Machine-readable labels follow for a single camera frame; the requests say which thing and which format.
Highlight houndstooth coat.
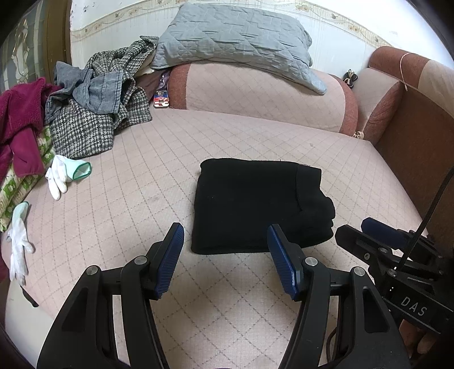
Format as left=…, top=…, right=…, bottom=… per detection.
left=44, top=35, right=160, bottom=160

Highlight black pants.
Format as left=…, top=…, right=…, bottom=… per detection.
left=191, top=158, right=336, bottom=254

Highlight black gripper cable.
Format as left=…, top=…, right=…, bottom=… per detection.
left=327, top=328, right=343, bottom=360
left=398, top=171, right=449, bottom=273

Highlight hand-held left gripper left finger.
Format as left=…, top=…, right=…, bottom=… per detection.
left=35, top=222, right=185, bottom=369

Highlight grey quilted pillow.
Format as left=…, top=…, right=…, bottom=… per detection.
left=151, top=3, right=327, bottom=95

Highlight green printed cloth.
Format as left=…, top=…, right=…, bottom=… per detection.
left=0, top=124, right=57, bottom=233

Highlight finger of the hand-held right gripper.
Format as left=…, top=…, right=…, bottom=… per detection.
left=334, top=225, right=394, bottom=274
left=361, top=217, right=415, bottom=245

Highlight beige string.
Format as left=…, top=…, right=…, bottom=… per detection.
left=399, top=53, right=415, bottom=91

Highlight maroon fleece garment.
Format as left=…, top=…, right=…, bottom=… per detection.
left=0, top=77, right=62, bottom=185

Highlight dark brown cloth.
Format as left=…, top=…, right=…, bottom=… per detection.
left=136, top=69, right=171, bottom=103

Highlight wooden glazed door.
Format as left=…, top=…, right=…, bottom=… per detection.
left=0, top=0, right=73, bottom=95

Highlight pink quilted sofa bed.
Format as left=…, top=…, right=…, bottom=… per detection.
left=0, top=106, right=430, bottom=369

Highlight pink bolster cushion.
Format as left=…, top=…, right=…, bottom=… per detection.
left=167, top=62, right=359, bottom=137

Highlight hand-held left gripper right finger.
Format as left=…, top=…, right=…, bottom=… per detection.
left=267, top=223, right=412, bottom=369

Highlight white glove with green cuff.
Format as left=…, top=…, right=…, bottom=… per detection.
left=45, top=154, right=93, bottom=201

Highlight brown wooden sofa frame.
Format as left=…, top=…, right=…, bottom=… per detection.
left=374, top=85, right=454, bottom=235

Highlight person's right hand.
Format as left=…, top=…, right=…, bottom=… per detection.
left=399, top=317, right=442, bottom=360

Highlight grey denim garment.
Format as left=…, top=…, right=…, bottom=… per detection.
left=44, top=61, right=139, bottom=123

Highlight pink and brown armrest cushion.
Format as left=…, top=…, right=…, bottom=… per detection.
left=351, top=45, right=454, bottom=146

